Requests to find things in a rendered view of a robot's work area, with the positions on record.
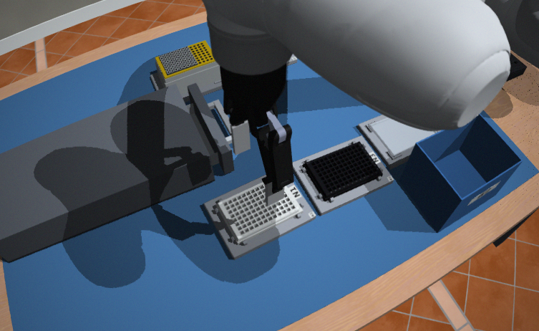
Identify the grey drawer with white handle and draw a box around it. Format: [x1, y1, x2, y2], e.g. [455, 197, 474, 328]
[0, 83, 234, 262]

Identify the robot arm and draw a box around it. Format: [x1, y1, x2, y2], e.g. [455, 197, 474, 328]
[202, 0, 539, 131]

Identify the blue bench mat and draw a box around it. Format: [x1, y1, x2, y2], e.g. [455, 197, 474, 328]
[0, 22, 539, 331]

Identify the blue open-top bin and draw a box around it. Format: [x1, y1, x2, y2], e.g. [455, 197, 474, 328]
[399, 114, 523, 233]

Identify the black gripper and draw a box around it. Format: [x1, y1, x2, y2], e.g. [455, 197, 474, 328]
[220, 63, 294, 206]

